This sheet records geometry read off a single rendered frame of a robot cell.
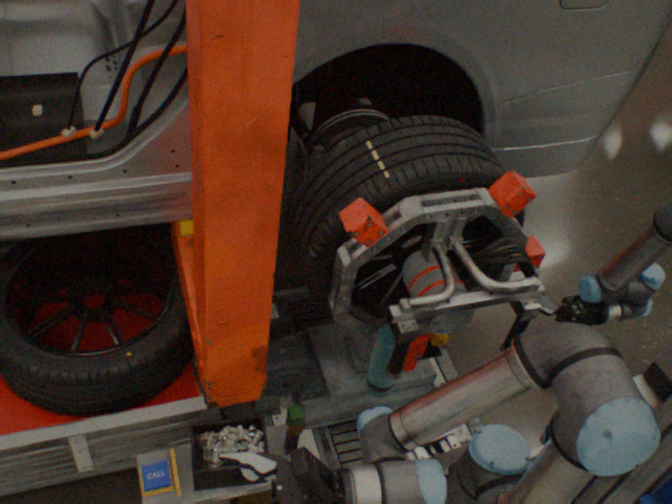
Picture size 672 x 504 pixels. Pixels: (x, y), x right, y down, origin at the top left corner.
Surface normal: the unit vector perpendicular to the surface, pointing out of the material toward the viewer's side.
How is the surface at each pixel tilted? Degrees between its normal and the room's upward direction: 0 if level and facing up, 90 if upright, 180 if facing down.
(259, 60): 90
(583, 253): 0
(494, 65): 90
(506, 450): 7
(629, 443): 84
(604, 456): 83
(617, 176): 0
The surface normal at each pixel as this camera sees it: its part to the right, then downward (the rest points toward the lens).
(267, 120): 0.29, 0.72
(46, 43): 0.30, 0.11
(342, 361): 0.12, -0.68
